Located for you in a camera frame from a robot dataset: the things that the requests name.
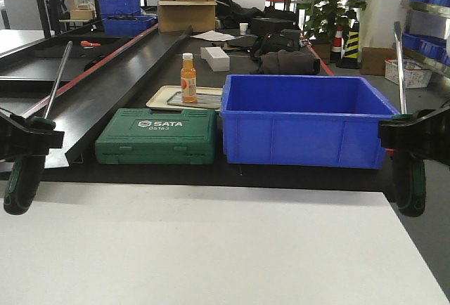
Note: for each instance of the white paper cup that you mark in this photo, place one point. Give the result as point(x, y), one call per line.
point(243, 27)

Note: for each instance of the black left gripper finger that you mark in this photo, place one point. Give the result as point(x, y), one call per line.
point(12, 148)
point(15, 126)

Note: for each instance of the large blue plastic bin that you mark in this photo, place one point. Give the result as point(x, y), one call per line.
point(322, 121)

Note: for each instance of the red white traffic cone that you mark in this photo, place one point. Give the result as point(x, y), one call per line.
point(336, 49)

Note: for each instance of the green SATA tool case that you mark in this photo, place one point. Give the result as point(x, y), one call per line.
point(141, 136)

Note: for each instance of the yellow black traffic cone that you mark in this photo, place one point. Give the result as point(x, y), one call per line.
point(351, 54)

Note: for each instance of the metal shelf with blue bins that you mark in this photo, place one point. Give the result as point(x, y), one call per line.
point(426, 33)

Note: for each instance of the white mesh basket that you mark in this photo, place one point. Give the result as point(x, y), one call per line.
point(416, 76)

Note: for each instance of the white rectangular box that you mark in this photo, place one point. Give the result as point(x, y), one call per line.
point(216, 58)

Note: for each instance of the orange handled tool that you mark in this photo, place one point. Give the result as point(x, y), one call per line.
point(88, 44)

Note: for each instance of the blue bin far left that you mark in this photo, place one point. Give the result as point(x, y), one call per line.
point(124, 18)

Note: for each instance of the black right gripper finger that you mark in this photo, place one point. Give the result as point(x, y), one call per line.
point(432, 150)
point(426, 129)

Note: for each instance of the green potted plant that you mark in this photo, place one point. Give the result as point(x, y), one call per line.
point(326, 15)

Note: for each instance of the black bag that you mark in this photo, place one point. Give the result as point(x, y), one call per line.
point(288, 40)

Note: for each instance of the brown cardboard box on floor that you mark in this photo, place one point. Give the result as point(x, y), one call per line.
point(373, 60)

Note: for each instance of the green black screwdriver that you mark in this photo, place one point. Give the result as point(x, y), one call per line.
point(409, 171)
point(26, 172)

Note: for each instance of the large cardboard box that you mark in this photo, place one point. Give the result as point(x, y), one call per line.
point(174, 16)

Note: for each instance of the beige plastic tray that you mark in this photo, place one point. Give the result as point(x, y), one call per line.
point(169, 98)

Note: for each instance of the dark grey cloth bundle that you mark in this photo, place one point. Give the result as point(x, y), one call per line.
point(288, 63)

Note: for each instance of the orange juice bottle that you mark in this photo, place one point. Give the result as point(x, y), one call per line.
point(188, 79)

